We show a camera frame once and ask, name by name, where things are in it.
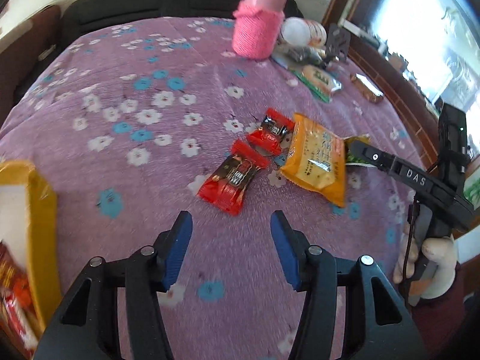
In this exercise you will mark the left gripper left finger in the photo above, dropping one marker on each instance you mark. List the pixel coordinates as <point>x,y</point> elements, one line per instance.
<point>85,324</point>

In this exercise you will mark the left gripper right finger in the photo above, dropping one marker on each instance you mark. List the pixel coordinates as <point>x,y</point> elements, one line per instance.
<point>377,323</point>

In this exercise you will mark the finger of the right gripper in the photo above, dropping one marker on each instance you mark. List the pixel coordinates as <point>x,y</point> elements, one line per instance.
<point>382,160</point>

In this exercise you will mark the green snack packet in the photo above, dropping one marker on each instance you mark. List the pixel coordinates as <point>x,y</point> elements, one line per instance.
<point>352,145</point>

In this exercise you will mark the yellow snack bag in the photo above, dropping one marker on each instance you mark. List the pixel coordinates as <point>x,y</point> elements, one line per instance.
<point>316,160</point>

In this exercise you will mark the small brown box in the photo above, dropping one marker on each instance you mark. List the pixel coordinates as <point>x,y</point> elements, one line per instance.
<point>368,90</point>

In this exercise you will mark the yellow cardboard tray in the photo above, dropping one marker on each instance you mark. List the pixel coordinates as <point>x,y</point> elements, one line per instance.
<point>30,285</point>

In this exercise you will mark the red black candy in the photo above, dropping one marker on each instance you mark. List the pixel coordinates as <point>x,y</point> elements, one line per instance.
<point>225,188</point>
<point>271,132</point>

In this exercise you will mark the white cup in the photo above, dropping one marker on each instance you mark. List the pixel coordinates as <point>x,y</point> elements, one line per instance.
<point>301,32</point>

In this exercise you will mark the pink sleeved water bottle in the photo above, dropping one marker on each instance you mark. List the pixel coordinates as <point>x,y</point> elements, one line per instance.
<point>256,28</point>

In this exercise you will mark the purple floral tablecloth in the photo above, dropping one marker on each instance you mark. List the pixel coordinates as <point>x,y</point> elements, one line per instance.
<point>127,124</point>

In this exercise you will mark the maroon armchair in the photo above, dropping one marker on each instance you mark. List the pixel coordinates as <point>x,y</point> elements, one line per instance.
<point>21,48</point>

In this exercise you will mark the black leather sofa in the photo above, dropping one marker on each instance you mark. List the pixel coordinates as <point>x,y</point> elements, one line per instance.
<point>86,16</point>

